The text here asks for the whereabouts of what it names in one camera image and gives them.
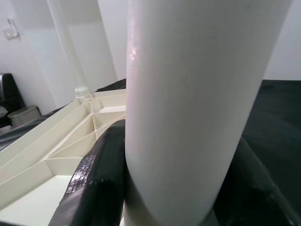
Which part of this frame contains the black tablecloth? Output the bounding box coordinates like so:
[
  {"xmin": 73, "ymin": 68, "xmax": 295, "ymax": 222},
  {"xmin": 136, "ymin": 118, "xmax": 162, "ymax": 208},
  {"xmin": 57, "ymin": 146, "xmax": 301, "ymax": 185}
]
[{"xmin": 0, "ymin": 79, "xmax": 301, "ymax": 226}]

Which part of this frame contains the white plastic table top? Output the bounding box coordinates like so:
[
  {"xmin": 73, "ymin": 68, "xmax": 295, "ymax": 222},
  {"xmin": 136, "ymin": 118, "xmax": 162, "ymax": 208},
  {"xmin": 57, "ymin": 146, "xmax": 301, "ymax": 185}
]
[{"xmin": 0, "ymin": 91, "xmax": 128, "ymax": 226}]

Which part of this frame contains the grey round waste bin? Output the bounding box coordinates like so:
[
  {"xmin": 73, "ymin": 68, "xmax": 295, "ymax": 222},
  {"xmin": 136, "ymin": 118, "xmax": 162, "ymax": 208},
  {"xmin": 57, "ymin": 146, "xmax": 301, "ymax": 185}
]
[{"xmin": 7, "ymin": 105, "xmax": 42, "ymax": 128}]

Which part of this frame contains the black leather chair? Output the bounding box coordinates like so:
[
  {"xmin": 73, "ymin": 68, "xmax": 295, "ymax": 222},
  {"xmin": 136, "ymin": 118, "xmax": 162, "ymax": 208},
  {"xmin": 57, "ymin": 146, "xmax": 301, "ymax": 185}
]
[{"xmin": 0, "ymin": 73, "xmax": 24, "ymax": 113}]

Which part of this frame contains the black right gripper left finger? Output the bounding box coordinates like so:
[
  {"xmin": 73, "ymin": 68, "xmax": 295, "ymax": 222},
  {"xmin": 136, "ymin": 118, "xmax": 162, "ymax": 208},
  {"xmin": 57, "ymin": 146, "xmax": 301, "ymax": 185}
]
[{"xmin": 46, "ymin": 119, "xmax": 129, "ymax": 226}]

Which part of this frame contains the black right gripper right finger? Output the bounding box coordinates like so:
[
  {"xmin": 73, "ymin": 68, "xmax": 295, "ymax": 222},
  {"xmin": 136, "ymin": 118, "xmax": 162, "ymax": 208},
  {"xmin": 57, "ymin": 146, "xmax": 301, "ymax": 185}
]
[{"xmin": 213, "ymin": 137, "xmax": 301, "ymax": 226}]

